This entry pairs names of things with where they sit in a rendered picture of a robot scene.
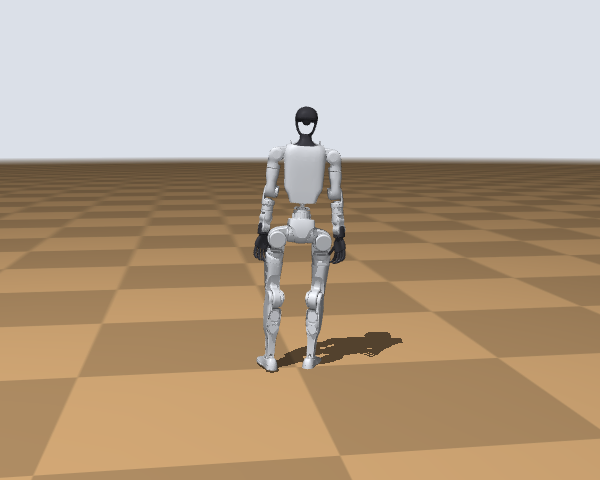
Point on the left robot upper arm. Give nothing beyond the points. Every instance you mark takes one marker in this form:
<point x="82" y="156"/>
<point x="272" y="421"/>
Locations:
<point x="272" y="172"/>

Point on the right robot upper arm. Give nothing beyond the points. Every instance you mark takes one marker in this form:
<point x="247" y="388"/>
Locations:
<point x="335" y="174"/>

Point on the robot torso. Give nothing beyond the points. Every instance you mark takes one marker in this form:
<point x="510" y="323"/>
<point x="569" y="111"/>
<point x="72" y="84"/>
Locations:
<point x="304" y="168"/>

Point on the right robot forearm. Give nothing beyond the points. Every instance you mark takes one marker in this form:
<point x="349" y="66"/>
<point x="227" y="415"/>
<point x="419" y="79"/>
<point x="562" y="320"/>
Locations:
<point x="337" y="214"/>

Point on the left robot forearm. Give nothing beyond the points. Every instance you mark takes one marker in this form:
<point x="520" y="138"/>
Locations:
<point x="266" y="212"/>

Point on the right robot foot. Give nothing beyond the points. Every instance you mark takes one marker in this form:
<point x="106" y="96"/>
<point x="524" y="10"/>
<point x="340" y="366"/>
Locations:
<point x="310" y="363"/>

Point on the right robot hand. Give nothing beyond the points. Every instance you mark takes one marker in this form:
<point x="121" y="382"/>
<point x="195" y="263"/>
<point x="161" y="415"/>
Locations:
<point x="339" y="247"/>

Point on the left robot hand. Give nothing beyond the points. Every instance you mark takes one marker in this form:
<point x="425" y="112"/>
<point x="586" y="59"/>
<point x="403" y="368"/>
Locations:
<point x="262" y="243"/>

